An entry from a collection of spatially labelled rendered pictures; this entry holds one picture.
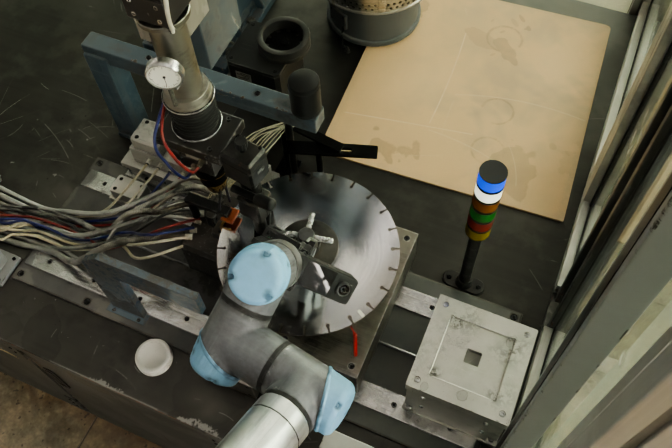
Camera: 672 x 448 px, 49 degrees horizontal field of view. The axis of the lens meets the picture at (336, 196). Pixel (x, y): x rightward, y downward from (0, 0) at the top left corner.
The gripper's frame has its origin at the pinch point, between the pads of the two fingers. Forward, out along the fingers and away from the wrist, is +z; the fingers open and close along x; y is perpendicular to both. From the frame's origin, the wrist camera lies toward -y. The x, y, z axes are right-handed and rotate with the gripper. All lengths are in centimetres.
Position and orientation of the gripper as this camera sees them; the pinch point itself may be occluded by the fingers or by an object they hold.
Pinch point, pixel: (309, 259)
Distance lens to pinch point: 128.2
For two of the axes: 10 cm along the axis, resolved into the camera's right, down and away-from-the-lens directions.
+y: -8.8, -4.6, 0.9
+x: -4.6, 8.9, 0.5
